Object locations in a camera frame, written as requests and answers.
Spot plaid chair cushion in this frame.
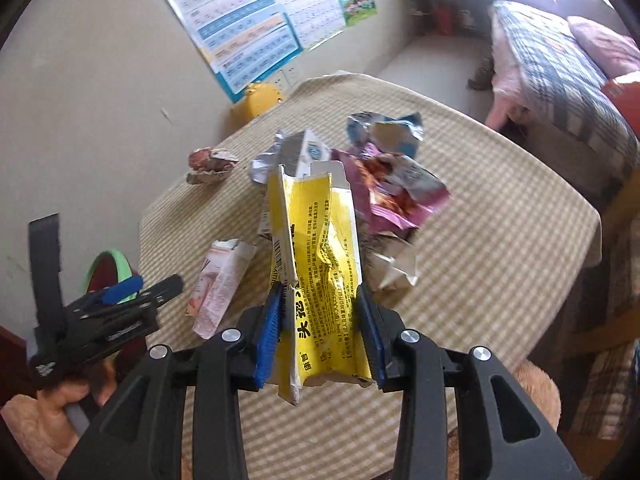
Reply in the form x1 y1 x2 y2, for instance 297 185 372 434
570 345 640 441

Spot crumpled red white wrapper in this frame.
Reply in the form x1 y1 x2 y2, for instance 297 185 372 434
186 146 240 186

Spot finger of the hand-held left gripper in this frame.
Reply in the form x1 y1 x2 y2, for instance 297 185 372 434
135 274 185 312
85 275 145 310

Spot pair of shoes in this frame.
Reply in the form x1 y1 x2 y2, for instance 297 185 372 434
467 55 496 92

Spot blue letter wall poster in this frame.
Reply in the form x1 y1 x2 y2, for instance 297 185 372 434
150 0 305 103

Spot blue white snack wrapper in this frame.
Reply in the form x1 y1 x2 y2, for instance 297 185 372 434
346 110 426 161

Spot pink bed sheet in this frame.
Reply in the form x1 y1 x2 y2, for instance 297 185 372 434
484 57 531 131

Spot pink blanket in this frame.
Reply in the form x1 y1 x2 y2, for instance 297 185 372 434
567 15 640 78

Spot yellow paper box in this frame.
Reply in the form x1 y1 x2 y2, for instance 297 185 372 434
264 160 376 406

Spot crumpled silver wrapper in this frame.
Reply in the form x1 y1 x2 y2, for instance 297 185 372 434
249 130 288 188

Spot white blue milk carton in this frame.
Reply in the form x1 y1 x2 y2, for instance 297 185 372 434
257 130 333 241

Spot person's left hand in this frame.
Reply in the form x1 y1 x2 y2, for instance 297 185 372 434
39 359 118 413

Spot orange cardboard box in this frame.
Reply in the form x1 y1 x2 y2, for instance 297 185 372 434
600 72 640 136

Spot pink snack bag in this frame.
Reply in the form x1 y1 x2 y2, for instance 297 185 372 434
330 142 451 233

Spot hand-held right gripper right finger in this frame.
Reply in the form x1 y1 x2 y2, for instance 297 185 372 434
356 284 583 480

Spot red container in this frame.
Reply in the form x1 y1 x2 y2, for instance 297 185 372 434
432 7 456 36

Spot wooden chair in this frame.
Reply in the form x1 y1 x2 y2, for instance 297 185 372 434
565 170 640 361

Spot crumpled pale carton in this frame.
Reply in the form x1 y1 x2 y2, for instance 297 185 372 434
186 239 257 340

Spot person's fuzzy pink clothing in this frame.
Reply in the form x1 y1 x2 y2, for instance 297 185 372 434
445 360 561 480

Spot person's left forearm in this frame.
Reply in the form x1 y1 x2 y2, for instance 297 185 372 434
0 392 93 476

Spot bed with plaid quilt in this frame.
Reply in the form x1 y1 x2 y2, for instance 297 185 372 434
490 0 640 181

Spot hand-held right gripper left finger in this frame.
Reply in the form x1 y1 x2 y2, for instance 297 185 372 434
57 284 285 480

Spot white chart wall poster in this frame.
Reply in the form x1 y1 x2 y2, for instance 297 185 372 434
257 0 347 51

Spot green bin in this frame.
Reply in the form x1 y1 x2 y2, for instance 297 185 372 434
82 251 136 307

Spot yellow duck stool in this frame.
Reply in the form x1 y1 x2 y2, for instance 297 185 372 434
227 82 286 136

